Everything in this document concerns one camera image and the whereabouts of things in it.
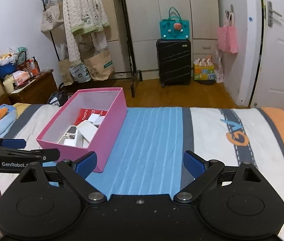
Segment white door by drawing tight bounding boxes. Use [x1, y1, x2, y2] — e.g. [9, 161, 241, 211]
[249, 0, 284, 112]

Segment teal handbag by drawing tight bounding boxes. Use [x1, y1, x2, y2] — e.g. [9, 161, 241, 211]
[159, 7, 190, 40]

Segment black clothes rack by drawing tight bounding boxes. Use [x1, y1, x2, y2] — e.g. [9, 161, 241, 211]
[41, 0, 143, 94]

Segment colourful tissue pack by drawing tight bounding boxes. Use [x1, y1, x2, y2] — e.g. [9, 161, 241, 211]
[194, 57, 215, 81]

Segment black suitcase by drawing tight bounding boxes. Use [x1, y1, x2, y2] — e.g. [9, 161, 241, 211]
[156, 39, 191, 87]

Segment pink storage box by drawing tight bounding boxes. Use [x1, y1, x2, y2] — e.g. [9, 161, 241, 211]
[36, 88, 127, 173]

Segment black bag on floor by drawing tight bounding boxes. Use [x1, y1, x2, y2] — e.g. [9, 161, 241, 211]
[47, 90, 68, 107]

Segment canvas tote bag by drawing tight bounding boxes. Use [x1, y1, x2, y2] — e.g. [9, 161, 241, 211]
[40, 0, 64, 33]

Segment wooden nightstand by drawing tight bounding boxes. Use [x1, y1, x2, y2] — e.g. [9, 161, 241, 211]
[8, 70, 58, 104]

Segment red paper bag with glasses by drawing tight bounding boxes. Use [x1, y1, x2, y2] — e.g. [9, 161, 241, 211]
[74, 108, 108, 125]

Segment white wardrobe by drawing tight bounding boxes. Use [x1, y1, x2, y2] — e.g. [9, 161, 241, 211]
[57, 0, 261, 106]

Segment white grey-screen remote control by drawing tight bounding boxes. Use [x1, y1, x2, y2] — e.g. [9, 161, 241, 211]
[58, 125, 77, 147]

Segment patterned plastic bag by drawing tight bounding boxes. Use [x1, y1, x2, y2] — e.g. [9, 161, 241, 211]
[69, 64, 91, 83]

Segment brown paper bag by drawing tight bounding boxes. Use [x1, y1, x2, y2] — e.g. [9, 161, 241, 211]
[84, 50, 114, 81]

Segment white charger cube in box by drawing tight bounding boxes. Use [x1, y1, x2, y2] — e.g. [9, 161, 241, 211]
[88, 113, 100, 124]

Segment pink hanging bag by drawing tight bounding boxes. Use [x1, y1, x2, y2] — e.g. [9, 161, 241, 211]
[217, 4, 238, 54]

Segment striped bed blanket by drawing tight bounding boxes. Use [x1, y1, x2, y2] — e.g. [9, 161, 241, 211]
[0, 105, 284, 240]

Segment cream knitted cardigan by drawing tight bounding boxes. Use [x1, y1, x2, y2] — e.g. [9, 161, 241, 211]
[63, 0, 109, 66]

